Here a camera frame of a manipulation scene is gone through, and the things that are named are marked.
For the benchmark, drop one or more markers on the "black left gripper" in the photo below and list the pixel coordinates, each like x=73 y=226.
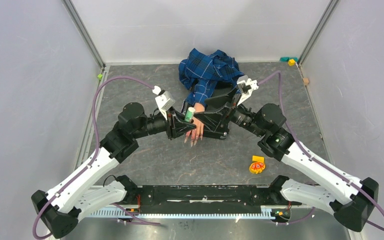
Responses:
x=176 y=125

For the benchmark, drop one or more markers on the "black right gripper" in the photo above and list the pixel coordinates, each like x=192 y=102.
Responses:
x=224 y=108

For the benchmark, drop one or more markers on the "white cap nail polish bottle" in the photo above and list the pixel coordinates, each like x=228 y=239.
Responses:
x=189 y=114

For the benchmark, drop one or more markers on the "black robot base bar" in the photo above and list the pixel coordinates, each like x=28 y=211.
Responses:
x=203 y=199

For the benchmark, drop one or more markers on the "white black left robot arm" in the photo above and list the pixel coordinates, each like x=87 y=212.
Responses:
x=61 y=208

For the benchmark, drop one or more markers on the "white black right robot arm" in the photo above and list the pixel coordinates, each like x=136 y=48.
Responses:
x=349 y=199

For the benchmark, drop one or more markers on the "fake hand with painted nails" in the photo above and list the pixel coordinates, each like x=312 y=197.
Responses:
x=197 y=133

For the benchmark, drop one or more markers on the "black ribbed block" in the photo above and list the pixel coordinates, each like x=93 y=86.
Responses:
x=199 y=91

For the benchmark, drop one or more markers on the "blue plaid shirt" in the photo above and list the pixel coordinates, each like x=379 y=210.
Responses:
x=200 y=73

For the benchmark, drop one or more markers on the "yellow orange toy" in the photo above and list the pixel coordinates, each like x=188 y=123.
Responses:
x=257 y=165

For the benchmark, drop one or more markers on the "teal block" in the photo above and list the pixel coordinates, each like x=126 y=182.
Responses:
x=287 y=59

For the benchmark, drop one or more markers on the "yellow cube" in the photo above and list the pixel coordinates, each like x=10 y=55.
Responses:
x=291 y=62

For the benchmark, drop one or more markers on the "tan wooden cube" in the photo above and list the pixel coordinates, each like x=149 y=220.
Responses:
x=305 y=81

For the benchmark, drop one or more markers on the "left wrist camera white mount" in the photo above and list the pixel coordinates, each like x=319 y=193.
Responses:
x=164 y=100

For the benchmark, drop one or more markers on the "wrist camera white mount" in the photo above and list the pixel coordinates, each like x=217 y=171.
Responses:
x=164 y=100
x=246 y=87

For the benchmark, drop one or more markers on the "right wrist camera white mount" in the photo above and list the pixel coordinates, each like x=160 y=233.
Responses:
x=246 y=87

